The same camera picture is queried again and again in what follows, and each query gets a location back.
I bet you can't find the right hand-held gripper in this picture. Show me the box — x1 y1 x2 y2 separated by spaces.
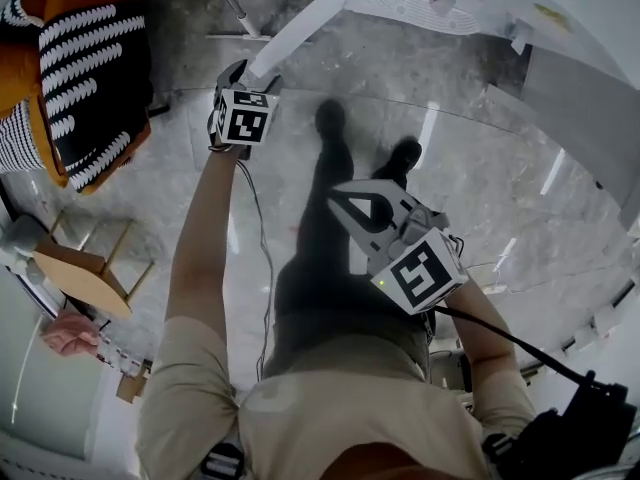
327 178 470 316

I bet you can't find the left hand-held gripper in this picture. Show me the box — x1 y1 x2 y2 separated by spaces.
208 59 285 162

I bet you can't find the white cabinet with door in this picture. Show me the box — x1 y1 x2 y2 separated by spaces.
248 0 640 89

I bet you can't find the person's right forearm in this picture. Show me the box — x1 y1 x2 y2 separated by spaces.
439 280 516 399

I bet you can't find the person's left forearm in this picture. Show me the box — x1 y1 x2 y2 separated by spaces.
164 147 251 342

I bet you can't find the black shoulder pack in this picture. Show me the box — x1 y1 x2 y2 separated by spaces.
482 370 639 480

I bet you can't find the person's right leg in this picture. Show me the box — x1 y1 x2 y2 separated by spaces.
349 135 436 384

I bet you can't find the person's leg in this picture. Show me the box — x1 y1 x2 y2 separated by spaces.
349 135 436 384
262 97 357 379

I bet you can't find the person's left leg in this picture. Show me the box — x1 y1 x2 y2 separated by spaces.
262 97 357 379

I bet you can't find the black white scalloped throw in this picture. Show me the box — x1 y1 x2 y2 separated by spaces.
0 0 154 193

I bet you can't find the person's beige shirt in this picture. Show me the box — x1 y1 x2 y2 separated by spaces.
134 315 539 480

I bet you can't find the orange sofa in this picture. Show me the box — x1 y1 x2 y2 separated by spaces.
0 0 154 194

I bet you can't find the thin striped white blanket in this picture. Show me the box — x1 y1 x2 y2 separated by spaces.
0 100 46 174

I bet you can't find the wooden stool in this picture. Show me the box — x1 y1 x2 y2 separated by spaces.
32 207 156 319

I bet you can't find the black harness buckle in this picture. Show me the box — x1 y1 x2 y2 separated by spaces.
199 442 246 480

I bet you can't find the brown cardboard box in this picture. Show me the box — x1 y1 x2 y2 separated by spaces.
115 360 154 404

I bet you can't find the pink cloth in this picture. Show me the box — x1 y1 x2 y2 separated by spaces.
39 310 101 357

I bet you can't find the white framed glass door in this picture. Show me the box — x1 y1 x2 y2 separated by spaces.
0 262 111 464

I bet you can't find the metal handled mop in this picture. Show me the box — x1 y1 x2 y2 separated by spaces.
202 0 314 44

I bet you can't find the thin grey cable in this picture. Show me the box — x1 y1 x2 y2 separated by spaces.
234 160 276 382

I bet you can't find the thick black cable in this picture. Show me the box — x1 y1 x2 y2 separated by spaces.
432 305 591 387

